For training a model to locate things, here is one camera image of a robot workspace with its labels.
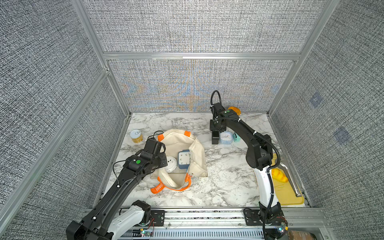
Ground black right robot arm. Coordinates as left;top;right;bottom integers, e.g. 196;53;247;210
210;90;288;240

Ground large blue rectangular alarm clock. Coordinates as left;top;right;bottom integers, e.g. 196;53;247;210
178;150;192;170

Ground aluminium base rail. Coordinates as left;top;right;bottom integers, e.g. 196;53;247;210
120;207;337;240

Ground cream canvas bag orange handles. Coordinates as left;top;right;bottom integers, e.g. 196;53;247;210
151;129;208;194

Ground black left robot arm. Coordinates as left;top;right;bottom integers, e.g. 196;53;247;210
66;137;167;240

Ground yellow cutting board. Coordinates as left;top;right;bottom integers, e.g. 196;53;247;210
273;161;305;208

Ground toy yellow bread loaf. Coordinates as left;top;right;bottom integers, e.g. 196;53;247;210
271;168;289;183

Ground black rectangular clock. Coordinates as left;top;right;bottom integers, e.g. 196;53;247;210
212;131;220;145

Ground yellow can white lid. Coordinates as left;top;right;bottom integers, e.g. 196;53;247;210
130;130;143;144

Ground orange lid drink cup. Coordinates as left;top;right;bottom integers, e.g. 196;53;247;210
228;107;242;116

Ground metal tongs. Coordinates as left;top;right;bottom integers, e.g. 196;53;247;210
279;163;303;198

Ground light blue round alarm clock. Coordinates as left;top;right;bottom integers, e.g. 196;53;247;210
219;131;234;145

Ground mint green cube clock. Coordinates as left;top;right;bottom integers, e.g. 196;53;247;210
233;133;241;143

